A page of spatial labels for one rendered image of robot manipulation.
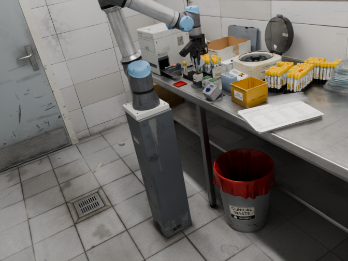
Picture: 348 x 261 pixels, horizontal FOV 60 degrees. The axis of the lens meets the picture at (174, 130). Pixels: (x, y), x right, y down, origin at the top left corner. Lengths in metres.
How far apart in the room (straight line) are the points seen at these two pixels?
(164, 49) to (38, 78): 1.49
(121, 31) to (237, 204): 1.17
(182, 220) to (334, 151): 1.15
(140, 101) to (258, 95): 0.60
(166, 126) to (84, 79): 1.86
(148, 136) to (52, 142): 1.95
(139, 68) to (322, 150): 0.91
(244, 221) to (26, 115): 2.30
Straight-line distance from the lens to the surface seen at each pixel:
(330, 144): 1.27
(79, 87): 3.38
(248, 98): 1.51
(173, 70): 2.08
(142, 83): 1.57
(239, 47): 2.14
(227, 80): 1.70
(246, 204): 1.88
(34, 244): 2.47
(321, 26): 1.90
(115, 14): 1.64
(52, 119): 3.36
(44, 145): 3.45
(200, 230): 2.11
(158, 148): 1.69
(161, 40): 2.13
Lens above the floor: 1.55
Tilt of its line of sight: 28 degrees down
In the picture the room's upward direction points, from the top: 10 degrees counter-clockwise
